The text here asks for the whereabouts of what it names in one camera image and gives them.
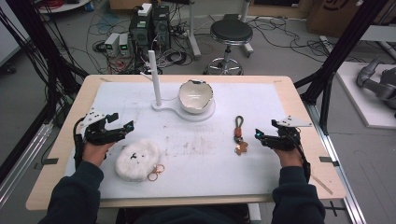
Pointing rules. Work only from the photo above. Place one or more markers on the large cardboard box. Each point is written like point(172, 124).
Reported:
point(342, 14)

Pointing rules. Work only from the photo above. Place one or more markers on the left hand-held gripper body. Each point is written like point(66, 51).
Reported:
point(96, 132)

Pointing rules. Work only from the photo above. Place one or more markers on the white table mat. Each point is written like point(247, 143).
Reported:
point(193, 155)

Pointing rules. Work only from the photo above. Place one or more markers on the person's dark lap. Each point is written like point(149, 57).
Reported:
point(183, 215)

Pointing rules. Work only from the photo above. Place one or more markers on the white box on computer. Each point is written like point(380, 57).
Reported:
point(145, 9)

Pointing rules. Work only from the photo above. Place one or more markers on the white stand with pole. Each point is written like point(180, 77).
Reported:
point(156, 77)

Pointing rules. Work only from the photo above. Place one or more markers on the brown tape strip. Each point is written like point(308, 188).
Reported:
point(322, 184)

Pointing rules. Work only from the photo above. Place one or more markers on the black tape strip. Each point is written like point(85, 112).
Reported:
point(328, 160)
point(49, 161)

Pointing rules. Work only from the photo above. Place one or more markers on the person's left hand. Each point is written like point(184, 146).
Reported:
point(96, 153)

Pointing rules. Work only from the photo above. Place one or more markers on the white table leg frame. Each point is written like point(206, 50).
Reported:
point(194, 34)

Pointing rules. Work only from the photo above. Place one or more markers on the black computer tower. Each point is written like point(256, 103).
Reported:
point(140, 34)
point(161, 26)

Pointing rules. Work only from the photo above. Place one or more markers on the black frame post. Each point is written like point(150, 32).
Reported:
point(339, 53)
point(34, 40)

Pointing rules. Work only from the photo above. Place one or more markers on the person's right hand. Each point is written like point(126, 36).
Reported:
point(289, 158)

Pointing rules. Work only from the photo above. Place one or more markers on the black round stool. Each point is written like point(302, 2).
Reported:
point(231, 32)

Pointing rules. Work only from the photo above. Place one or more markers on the grey bench power supply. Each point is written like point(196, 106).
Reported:
point(112, 43)
point(124, 45)

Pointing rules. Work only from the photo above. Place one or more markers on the white platform board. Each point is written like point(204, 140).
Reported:
point(361, 99)

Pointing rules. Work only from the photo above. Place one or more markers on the aluminium rail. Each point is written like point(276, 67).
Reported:
point(21, 158)
point(339, 174)

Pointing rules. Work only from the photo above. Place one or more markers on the white eggshell-shaped bowl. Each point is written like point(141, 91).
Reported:
point(195, 95)

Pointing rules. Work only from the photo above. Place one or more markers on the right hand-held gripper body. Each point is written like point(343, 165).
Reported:
point(288, 137)

